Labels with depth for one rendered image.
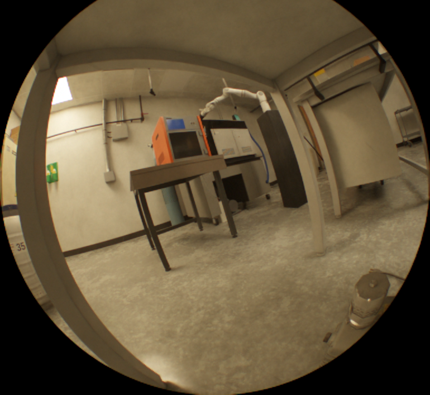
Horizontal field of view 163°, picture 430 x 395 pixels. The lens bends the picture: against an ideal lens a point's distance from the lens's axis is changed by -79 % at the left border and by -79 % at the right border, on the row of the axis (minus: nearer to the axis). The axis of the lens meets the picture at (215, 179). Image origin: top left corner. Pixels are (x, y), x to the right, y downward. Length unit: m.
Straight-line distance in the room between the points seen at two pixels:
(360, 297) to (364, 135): 1.02
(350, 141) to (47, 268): 1.36
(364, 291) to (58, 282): 0.44
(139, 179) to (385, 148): 1.58
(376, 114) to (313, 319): 1.12
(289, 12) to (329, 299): 0.88
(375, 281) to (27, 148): 0.57
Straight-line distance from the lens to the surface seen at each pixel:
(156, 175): 0.98
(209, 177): 1.84
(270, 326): 0.57
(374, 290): 0.28
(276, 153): 1.70
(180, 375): 0.56
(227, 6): 0.45
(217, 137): 2.21
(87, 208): 2.88
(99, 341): 0.35
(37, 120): 0.34
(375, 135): 1.18
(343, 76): 1.12
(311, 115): 1.14
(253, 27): 0.52
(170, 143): 1.18
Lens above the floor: 0.48
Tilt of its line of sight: 2 degrees up
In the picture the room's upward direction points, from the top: 17 degrees counter-clockwise
